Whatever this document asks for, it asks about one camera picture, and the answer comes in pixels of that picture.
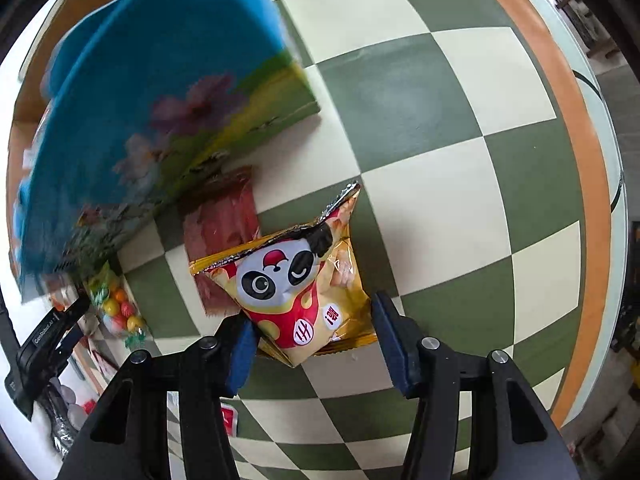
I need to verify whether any colourful candy ball bag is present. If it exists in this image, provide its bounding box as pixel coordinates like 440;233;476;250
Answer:
85;260;151;351

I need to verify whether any silver snack packet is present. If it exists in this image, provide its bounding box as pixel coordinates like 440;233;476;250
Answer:
47;377;101;461

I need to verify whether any green checkered table mat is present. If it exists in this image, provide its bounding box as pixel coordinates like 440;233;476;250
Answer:
115;0;613;480

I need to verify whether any blue printed cardboard box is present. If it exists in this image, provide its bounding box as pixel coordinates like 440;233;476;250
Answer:
10;0;323;306

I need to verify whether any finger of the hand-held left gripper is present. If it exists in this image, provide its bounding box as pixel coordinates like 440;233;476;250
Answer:
52;296;93;356

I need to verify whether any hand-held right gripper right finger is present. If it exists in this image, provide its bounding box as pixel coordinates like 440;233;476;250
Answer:
371;291;583;480

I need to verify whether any small red snack packet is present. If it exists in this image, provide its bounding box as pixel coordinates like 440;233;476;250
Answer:
220;402;242;438

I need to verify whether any red brown snack packet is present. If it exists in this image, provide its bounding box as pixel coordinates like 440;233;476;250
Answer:
179;166;261;316

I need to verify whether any panda print snack bag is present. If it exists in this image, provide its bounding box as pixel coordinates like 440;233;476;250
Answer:
190;180;381;368

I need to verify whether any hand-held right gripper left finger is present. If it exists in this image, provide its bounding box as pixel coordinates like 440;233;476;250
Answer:
59;316;260;480

